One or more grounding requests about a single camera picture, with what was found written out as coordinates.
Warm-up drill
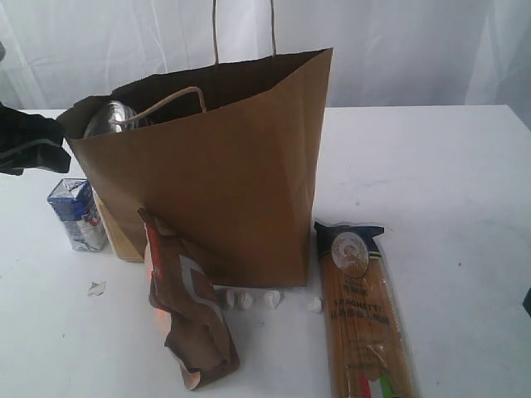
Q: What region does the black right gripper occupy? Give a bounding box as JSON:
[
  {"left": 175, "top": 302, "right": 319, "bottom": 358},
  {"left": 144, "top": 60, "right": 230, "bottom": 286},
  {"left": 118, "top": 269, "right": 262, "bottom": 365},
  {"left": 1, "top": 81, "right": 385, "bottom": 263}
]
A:
[{"left": 522, "top": 288, "right": 531, "bottom": 316}]

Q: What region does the brown paper shopping bag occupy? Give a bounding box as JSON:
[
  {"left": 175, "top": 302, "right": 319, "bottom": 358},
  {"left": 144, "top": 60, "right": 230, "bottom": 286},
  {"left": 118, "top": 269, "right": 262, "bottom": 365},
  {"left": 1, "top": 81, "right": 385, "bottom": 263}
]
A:
[{"left": 56, "top": 0, "right": 335, "bottom": 288}]

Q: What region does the blue white milk carton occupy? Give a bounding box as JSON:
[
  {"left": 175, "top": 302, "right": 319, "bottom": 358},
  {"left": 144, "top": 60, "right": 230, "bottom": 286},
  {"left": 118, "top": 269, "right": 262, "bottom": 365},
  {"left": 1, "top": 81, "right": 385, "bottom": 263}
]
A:
[{"left": 47, "top": 178, "right": 107, "bottom": 252}]

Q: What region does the yellow grain bottle white cap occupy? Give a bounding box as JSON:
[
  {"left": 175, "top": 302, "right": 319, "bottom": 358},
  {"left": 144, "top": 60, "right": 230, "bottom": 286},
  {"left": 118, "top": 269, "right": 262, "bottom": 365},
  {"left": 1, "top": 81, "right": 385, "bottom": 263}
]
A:
[{"left": 95, "top": 195, "right": 144, "bottom": 263}]

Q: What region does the dark clear-lid canister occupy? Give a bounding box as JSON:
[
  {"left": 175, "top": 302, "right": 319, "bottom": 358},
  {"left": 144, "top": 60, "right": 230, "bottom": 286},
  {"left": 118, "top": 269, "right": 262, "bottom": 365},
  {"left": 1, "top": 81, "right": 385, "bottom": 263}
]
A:
[{"left": 83, "top": 100, "right": 142, "bottom": 138}]

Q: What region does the white backdrop curtain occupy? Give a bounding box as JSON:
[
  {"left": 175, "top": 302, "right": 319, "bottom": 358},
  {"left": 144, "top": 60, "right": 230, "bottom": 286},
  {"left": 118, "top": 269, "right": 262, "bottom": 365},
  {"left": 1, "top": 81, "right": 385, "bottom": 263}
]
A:
[{"left": 0, "top": 0, "right": 531, "bottom": 112}]

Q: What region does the small torn plastic scrap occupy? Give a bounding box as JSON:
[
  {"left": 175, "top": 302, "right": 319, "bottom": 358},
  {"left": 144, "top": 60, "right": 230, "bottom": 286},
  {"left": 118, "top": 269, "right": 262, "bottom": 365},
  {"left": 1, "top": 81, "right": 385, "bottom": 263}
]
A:
[{"left": 87, "top": 281, "right": 106, "bottom": 297}]

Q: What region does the spaghetti package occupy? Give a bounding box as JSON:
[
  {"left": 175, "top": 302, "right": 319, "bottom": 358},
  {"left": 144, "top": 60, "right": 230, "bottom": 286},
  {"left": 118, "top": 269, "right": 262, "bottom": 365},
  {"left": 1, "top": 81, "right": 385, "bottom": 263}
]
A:
[{"left": 314, "top": 222, "right": 420, "bottom": 397}]

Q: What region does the brown coffee pouch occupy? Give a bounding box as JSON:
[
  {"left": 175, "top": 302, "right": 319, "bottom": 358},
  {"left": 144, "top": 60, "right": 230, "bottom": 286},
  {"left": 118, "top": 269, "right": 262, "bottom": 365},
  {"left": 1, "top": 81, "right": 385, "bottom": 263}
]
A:
[{"left": 139, "top": 208, "right": 240, "bottom": 391}]

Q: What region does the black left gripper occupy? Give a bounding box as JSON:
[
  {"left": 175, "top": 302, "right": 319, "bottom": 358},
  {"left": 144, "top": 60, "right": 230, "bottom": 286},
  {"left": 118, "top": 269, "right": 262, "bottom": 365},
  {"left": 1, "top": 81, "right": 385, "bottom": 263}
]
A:
[{"left": 1, "top": 104, "right": 71, "bottom": 176}]

